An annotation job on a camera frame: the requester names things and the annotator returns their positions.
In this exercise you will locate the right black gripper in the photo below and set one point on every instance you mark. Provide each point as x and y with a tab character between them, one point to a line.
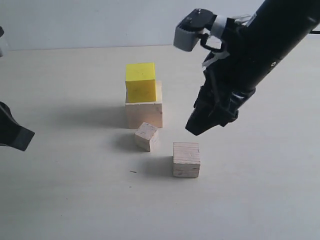
254	50

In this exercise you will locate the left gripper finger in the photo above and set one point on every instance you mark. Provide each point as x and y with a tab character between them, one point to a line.
12	134

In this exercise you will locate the medium striped wooden cube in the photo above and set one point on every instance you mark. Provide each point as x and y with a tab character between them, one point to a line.
186	160

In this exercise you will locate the large light wooden cube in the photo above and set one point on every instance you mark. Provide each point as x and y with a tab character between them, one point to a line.
149	112

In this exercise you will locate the yellow painted cube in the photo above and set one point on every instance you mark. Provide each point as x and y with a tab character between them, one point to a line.
140	82

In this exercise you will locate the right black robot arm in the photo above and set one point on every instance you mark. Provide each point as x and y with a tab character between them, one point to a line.
296	19

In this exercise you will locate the small light wooden cube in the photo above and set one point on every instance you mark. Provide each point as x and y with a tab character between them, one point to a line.
146	136

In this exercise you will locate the white tape strip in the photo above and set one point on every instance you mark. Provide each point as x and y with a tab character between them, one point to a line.
213	57

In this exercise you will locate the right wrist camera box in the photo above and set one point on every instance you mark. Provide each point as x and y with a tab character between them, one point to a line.
191	28

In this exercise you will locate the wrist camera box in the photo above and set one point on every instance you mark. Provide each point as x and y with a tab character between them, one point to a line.
191	28
3	43

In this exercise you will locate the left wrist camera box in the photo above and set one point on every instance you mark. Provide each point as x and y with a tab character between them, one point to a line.
3	43

